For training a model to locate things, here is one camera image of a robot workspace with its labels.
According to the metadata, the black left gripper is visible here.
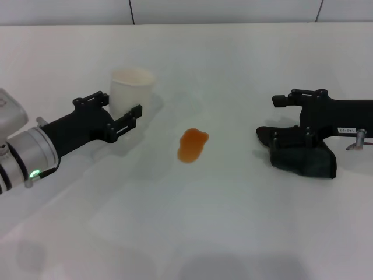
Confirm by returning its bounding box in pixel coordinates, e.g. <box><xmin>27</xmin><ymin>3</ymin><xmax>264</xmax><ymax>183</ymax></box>
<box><xmin>39</xmin><ymin>90</ymin><xmax>144</xmax><ymax>160</ymax></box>

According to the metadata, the silver right wrist cable plug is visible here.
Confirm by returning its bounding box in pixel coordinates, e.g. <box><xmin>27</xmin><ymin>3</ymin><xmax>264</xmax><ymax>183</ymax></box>
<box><xmin>345</xmin><ymin>128</ymin><xmax>368</xmax><ymax>152</ymax></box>

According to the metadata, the brown liquid stain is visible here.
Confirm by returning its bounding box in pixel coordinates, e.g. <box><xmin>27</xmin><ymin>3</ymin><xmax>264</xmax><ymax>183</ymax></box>
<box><xmin>177</xmin><ymin>128</ymin><xmax>210</xmax><ymax>164</ymax></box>

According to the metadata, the white paper cup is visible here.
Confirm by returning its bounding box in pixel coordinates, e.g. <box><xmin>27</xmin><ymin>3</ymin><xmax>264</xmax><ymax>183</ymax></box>
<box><xmin>110</xmin><ymin>67</ymin><xmax>156</xmax><ymax>120</ymax></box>

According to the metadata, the dark blue rag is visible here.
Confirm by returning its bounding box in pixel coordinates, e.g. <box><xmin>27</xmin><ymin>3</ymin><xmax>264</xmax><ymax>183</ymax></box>
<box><xmin>255</xmin><ymin>125</ymin><xmax>337</xmax><ymax>180</ymax></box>

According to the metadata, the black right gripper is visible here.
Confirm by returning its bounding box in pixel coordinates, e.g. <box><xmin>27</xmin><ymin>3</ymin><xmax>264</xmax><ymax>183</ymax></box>
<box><xmin>271</xmin><ymin>88</ymin><xmax>373</xmax><ymax>150</ymax></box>

